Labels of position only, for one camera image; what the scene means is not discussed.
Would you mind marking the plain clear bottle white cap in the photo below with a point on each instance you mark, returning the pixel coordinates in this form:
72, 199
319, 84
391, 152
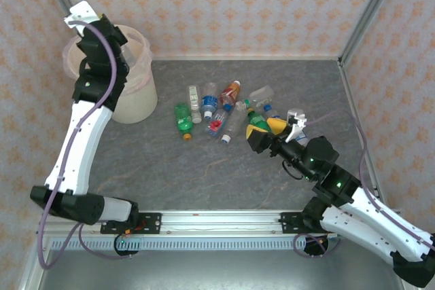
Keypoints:
236, 122

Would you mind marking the red flower label bottle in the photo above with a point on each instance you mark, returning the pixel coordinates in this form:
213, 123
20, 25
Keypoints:
217, 125

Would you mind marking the clear bottle blue label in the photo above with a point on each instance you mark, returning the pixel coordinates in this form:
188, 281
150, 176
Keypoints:
273, 111
301, 140

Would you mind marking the white plastic waste bin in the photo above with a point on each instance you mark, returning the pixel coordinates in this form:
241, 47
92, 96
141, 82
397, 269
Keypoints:
142, 103

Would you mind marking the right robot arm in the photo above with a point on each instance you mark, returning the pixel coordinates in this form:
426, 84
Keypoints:
374, 222

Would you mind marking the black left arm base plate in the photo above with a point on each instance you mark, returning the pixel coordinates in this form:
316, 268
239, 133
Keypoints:
153, 223

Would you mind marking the grey metal panel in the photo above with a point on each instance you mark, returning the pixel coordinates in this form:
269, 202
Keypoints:
221, 269

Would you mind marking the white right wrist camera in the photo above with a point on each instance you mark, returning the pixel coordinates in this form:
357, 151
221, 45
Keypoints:
295, 115

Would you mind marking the orange red label bottle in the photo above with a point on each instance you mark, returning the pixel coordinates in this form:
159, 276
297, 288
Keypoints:
229, 94

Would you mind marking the aluminium table side rail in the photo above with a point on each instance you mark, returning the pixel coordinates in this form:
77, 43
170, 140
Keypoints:
350, 100

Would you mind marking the green Sprite plastic bottle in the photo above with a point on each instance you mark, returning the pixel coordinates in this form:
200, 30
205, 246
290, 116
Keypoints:
260, 121
183, 120

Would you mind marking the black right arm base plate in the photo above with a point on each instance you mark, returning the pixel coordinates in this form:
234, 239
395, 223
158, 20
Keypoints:
289, 223

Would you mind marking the clear bottle white green label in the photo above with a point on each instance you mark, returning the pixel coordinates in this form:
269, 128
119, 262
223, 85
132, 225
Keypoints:
194, 96

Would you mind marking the Pocari Sweat clear bottle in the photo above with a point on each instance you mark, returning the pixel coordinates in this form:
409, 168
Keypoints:
210, 101

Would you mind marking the crushed clear bottle green cap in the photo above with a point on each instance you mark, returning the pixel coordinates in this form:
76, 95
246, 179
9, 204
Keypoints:
261, 94

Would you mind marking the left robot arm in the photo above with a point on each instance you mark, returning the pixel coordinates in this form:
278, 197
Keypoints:
81, 147

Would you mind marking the aluminium mounting rail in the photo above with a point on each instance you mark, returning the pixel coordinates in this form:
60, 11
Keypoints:
221, 223

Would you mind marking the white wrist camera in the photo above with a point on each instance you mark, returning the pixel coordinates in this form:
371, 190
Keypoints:
295, 115
81, 13

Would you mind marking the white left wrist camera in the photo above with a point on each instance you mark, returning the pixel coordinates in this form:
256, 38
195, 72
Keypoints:
81, 13

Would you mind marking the pink plastic bin liner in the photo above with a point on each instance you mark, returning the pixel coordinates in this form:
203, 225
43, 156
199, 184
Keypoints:
144, 62

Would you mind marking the aluminium table end rail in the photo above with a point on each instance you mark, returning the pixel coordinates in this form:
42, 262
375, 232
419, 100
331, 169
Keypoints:
244, 57

